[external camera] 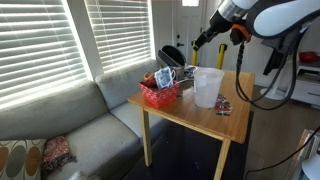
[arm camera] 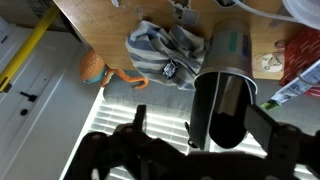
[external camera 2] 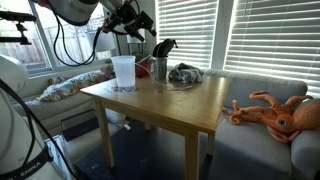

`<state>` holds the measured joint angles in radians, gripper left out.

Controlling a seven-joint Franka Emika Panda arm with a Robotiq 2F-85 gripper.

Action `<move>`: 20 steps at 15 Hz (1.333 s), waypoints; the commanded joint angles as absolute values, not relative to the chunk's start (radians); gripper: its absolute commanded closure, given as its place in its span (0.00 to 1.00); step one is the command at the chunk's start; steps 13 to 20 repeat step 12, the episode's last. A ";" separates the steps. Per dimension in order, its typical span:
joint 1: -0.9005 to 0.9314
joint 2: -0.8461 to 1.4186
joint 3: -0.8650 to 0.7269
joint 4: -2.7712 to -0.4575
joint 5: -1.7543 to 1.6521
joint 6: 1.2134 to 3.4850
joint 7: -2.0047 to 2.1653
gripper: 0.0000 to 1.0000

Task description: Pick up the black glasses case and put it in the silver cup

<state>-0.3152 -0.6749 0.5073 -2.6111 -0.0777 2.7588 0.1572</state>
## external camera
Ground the silver metal cup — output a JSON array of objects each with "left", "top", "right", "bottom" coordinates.
[{"left": 172, "top": 65, "right": 187, "bottom": 82}]

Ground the black floor cable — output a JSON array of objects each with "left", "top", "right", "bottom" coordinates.
[{"left": 244, "top": 124, "right": 320, "bottom": 180}]

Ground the light wooden table leg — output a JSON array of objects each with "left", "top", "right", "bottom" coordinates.
[
  {"left": 139, "top": 107, "right": 153, "bottom": 168},
  {"left": 213, "top": 138, "right": 232, "bottom": 180}
]

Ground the white round object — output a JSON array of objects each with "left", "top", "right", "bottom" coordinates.
[{"left": 301, "top": 152, "right": 320, "bottom": 180}]

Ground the red woven basket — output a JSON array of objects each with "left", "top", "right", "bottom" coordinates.
[{"left": 138, "top": 79, "right": 180, "bottom": 110}]

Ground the light wooden board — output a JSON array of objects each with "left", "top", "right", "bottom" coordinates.
[{"left": 284, "top": 128, "right": 320, "bottom": 180}]

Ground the yellow post with black band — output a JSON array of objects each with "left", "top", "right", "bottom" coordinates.
[
  {"left": 190, "top": 39, "right": 199, "bottom": 67},
  {"left": 216, "top": 43, "right": 229, "bottom": 71}
]

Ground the red green patterned cloth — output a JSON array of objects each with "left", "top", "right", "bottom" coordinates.
[{"left": 213, "top": 93, "right": 234, "bottom": 117}]

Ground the narrow white window blind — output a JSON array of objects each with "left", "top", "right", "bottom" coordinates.
[{"left": 83, "top": 0, "right": 156, "bottom": 73}]

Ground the dark hanging jacket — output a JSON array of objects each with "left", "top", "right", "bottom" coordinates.
[{"left": 261, "top": 29, "right": 302, "bottom": 76}]

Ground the red object on cabinet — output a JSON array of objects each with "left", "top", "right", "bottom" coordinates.
[{"left": 298, "top": 50, "right": 320, "bottom": 63}]

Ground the translucent white plastic cup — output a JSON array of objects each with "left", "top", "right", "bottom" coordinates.
[{"left": 193, "top": 67, "right": 225, "bottom": 110}]

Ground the black wrist camera orange strap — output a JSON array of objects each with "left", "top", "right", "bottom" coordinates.
[{"left": 229, "top": 23, "right": 252, "bottom": 46}]

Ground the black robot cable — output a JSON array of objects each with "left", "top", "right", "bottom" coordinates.
[{"left": 234, "top": 33, "right": 302, "bottom": 112}]

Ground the white cabinet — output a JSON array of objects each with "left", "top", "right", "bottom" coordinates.
[{"left": 285, "top": 61, "right": 320, "bottom": 109}]

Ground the red patterned fringed scarf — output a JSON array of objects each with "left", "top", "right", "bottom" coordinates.
[{"left": 40, "top": 134, "right": 78, "bottom": 178}]

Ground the white door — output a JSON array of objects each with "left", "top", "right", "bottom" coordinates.
[{"left": 173, "top": 0, "right": 211, "bottom": 66}]

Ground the wide white window blind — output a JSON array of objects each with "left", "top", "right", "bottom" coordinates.
[{"left": 0, "top": 0, "right": 89, "bottom": 110}]

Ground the grey fabric sofa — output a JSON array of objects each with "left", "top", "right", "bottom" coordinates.
[{"left": 0, "top": 59, "right": 174, "bottom": 180}]

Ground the cushion with oval pattern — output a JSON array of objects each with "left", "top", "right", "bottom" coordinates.
[{"left": 0, "top": 139, "right": 48, "bottom": 180}]

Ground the white packaged face mask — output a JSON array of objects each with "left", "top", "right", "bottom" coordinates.
[{"left": 154, "top": 66, "right": 177, "bottom": 90}]

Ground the white coat stand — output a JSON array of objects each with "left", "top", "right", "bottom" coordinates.
[{"left": 259, "top": 66, "right": 287, "bottom": 101}]

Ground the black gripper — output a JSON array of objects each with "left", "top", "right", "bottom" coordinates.
[{"left": 192, "top": 9, "right": 235, "bottom": 52}]

